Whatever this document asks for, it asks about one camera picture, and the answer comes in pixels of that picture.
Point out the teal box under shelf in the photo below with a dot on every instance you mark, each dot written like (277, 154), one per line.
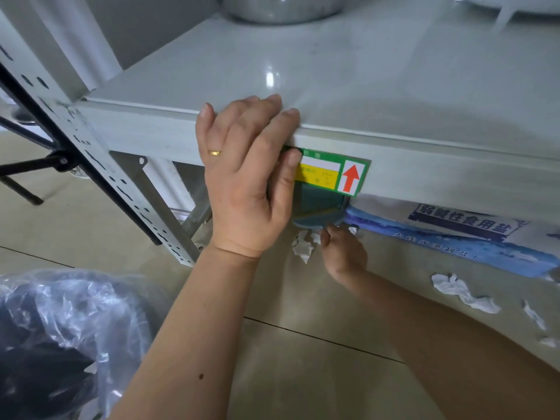
(319, 198)

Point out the white electric pot with lid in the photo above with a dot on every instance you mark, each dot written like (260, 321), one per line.
(516, 2)

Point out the peeling green yellow price label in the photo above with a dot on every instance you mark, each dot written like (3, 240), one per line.
(332, 172)

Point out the black slatted folding table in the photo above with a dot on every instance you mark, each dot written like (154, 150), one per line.
(57, 159)

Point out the pile of white paper scraps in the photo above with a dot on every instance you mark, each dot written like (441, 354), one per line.
(455, 287)

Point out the black bin with plastic liner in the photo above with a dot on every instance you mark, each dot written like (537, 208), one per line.
(43, 345)

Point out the stainless steel pot with lid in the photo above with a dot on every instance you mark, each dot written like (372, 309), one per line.
(280, 8)

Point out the person's right hand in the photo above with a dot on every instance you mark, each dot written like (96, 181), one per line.
(343, 258)

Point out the white metal shelf rack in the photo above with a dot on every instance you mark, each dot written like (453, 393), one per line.
(306, 61)

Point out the person's left hand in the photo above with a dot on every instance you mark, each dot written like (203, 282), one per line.
(245, 192)

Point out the metal basin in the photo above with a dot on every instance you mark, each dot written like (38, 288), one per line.
(22, 115)

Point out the blue white printed carton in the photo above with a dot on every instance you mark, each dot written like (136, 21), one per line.
(459, 240)

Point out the person's left forearm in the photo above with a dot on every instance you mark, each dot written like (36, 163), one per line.
(188, 345)

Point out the person's right forearm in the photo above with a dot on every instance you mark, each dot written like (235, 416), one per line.
(459, 367)

